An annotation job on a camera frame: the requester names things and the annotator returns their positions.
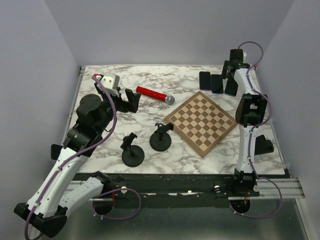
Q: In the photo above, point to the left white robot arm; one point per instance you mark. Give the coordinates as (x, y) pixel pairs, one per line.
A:
(49, 208)

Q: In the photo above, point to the black phone stand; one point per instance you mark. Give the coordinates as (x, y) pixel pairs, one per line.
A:
(160, 140)
(132, 155)

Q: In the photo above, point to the black phone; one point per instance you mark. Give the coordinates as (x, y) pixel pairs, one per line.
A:
(231, 88)

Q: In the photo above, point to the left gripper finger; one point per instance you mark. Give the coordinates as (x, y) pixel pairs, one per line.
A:
(98, 88)
(132, 104)

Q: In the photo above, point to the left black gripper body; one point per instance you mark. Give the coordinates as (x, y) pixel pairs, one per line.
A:
(120, 105)

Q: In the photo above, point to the purple case phone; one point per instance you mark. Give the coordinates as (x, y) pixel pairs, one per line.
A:
(204, 80)

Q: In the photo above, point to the right phone holder black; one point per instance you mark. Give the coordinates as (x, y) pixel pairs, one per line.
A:
(263, 146)

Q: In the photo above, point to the red toy microphone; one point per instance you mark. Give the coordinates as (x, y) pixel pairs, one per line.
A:
(169, 99)

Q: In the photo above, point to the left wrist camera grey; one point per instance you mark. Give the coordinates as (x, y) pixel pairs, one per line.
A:
(110, 82)

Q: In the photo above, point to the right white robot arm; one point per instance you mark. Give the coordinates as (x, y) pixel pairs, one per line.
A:
(249, 116)

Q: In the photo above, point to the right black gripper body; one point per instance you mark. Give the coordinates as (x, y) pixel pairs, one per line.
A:
(227, 64)

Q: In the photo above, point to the wooden chessboard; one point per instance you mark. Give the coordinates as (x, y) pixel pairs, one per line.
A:
(201, 123)

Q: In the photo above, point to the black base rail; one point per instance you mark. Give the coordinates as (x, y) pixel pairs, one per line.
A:
(172, 190)

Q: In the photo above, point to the blue case phone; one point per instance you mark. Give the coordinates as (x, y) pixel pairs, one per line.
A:
(216, 84)

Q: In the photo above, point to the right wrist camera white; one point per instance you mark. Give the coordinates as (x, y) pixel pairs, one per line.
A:
(245, 54)

